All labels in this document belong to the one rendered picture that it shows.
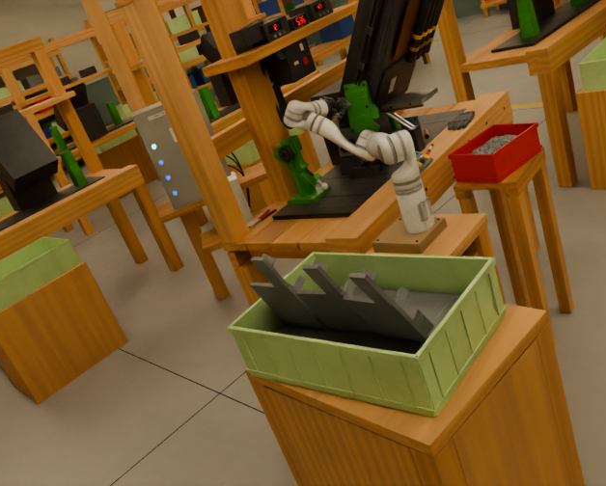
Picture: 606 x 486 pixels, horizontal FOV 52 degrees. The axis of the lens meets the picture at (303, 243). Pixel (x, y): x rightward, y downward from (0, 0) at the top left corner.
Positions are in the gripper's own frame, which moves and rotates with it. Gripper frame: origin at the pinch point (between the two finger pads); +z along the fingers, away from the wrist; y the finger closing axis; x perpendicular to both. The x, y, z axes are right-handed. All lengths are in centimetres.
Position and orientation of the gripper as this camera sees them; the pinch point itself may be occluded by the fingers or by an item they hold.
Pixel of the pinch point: (341, 105)
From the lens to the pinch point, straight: 271.0
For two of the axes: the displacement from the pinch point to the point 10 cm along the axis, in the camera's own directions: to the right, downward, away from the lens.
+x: -4.1, 6.8, 6.0
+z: 6.3, -2.6, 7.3
